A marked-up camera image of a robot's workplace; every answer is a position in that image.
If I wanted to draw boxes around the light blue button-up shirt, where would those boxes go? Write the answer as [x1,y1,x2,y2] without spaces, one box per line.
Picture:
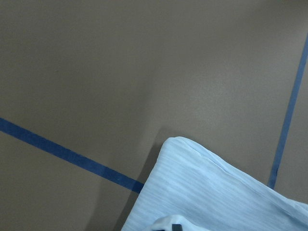
[122,137,308,231]

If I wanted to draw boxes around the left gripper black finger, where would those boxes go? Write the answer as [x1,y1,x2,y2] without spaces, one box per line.
[172,224,181,231]

